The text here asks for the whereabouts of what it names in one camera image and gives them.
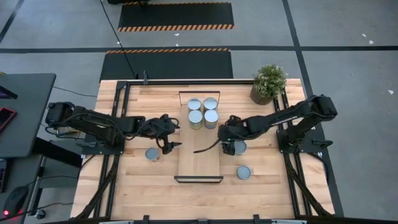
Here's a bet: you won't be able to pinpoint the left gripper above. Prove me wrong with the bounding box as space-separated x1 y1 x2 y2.
144 114 183 156

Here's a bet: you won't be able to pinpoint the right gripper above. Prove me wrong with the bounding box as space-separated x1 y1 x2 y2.
194 115 246 156

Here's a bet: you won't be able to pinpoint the tomato print can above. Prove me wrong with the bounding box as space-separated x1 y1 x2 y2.
144 147 160 163

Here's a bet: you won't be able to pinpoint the green dotted can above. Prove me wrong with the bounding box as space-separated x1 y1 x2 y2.
203 109 220 130

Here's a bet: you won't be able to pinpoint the white can blue print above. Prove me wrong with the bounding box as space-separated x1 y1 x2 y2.
233 139 248 156

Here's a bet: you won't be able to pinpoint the teal yellow corn can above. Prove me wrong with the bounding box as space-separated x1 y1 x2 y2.
188 110 204 130

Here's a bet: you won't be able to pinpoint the short plain teal can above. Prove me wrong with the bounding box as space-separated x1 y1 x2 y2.
236 165 252 181

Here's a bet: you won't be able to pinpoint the pale green label can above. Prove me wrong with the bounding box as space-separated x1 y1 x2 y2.
203 96 219 112

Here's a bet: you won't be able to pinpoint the green yellow label can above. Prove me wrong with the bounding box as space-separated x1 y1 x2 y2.
187 97 202 112

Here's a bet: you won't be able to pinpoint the wooden tray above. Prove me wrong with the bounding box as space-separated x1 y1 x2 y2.
174 90 224 184

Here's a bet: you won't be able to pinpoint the black mat hazard stripes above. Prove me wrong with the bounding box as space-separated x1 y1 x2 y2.
99 48 234 82
117 1 234 32

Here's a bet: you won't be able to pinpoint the potted plant ribbed pot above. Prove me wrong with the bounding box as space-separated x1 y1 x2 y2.
249 63 288 106

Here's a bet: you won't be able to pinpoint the black desk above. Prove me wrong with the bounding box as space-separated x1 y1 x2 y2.
0 73 57 159

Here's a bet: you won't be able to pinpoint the black computer mouse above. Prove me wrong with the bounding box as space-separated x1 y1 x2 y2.
2 185 29 218

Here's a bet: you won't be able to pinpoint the red-edged black device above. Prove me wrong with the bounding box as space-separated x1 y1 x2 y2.
0 107 17 133

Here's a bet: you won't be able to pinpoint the black keyboard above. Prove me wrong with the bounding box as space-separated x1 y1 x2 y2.
0 158 7 194

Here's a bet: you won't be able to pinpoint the black device purple screen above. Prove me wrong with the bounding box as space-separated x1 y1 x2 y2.
0 85 19 100

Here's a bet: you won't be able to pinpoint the black aluminium table frame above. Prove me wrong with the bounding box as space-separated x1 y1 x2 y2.
73 79 335 224

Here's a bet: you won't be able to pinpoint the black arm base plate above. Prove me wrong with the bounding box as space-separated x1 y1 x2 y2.
81 136 125 156
276 129 333 154

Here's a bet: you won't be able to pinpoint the grey cable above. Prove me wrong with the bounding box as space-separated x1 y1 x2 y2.
52 86 98 98

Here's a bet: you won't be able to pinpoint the black floor cable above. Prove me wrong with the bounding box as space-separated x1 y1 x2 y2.
99 0 139 79

